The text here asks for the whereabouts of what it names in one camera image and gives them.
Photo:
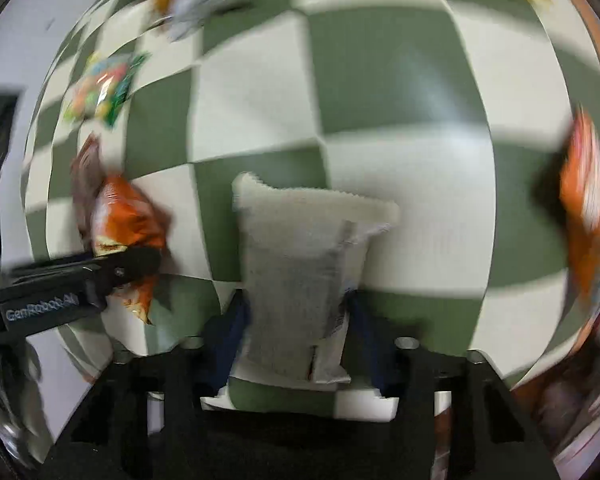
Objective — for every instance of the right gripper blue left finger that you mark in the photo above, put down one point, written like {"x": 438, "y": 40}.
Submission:
{"x": 223, "y": 336}

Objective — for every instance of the colourful candy bag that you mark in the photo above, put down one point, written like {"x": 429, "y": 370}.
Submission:
{"x": 103, "y": 87}

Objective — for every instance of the brown small cookie packet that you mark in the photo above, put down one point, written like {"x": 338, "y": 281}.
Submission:
{"x": 87, "y": 176}

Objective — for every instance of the white snack bar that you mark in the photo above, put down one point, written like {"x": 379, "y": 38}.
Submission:
{"x": 301, "y": 251}

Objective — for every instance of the small orange panda packet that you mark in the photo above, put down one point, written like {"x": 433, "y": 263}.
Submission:
{"x": 123, "y": 217}

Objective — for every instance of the orange panda biscuit packet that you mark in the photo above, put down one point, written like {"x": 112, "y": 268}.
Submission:
{"x": 579, "y": 192}

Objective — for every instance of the green white checkered mat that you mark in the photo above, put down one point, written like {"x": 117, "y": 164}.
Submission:
{"x": 449, "y": 108}

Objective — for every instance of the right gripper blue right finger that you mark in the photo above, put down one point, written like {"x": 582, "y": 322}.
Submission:
{"x": 377, "y": 345}

